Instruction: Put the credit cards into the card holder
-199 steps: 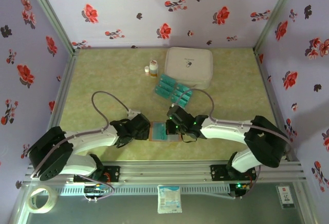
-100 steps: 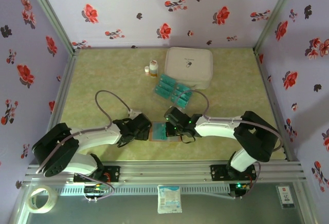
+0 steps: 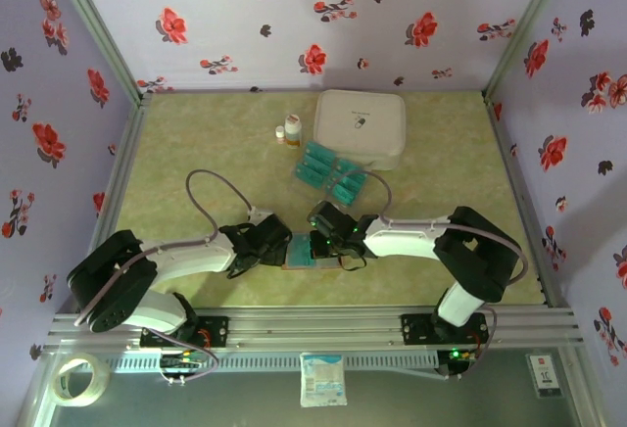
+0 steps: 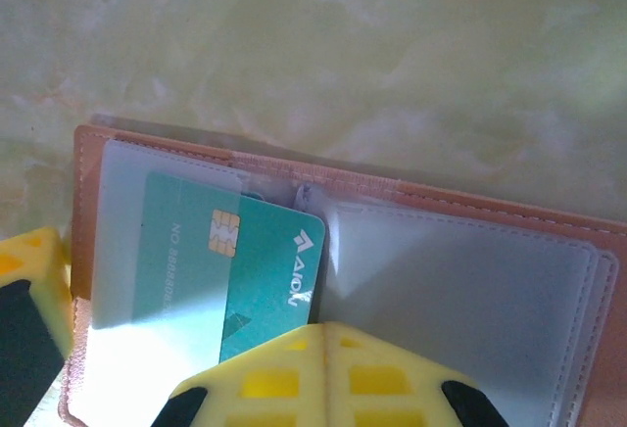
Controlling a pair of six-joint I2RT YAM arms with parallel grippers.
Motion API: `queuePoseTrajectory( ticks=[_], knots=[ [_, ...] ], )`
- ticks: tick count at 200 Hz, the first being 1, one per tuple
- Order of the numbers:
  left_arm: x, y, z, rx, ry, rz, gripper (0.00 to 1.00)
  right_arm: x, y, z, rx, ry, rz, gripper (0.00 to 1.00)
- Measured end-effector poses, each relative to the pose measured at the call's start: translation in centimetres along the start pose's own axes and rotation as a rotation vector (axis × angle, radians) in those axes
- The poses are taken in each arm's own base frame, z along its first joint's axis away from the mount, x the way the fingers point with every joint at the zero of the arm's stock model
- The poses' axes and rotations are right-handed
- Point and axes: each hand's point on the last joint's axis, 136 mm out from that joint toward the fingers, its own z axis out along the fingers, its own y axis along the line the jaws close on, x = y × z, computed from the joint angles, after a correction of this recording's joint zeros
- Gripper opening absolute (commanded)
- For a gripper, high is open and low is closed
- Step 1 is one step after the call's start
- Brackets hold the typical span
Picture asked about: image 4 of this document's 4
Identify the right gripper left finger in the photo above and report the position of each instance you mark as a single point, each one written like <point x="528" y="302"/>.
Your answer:
<point x="274" y="397"/>

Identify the teal credit card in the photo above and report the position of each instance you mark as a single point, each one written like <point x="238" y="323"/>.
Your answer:
<point x="264" y="260"/>

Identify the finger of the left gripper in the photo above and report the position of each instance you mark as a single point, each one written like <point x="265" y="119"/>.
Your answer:
<point x="44" y="270"/>

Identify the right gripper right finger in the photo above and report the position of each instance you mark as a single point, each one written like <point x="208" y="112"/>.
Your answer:
<point x="382" y="397"/>

